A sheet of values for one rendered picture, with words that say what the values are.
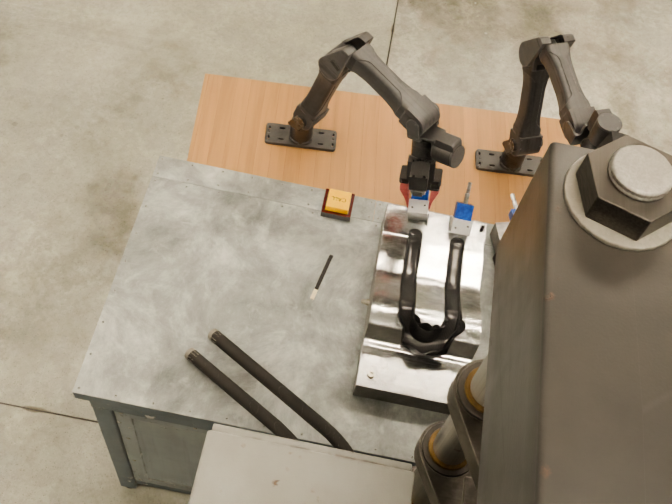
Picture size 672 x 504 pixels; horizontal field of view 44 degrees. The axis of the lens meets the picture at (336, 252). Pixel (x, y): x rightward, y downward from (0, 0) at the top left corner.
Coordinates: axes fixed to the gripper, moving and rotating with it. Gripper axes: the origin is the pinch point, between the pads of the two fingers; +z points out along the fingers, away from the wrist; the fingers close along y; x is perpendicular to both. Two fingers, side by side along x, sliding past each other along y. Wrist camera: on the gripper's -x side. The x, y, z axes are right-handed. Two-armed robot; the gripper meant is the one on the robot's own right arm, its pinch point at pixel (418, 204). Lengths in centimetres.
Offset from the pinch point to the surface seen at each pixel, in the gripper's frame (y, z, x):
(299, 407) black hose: -19, 21, -54
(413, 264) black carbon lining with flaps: 0.5, 10.5, -11.1
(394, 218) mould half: -5.8, 4.4, -0.8
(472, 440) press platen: 15, -26, -98
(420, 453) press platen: 8, -5, -84
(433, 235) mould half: 4.5, 7.0, -2.8
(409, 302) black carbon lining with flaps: 1.0, 11.5, -24.8
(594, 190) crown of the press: 21, -74, -110
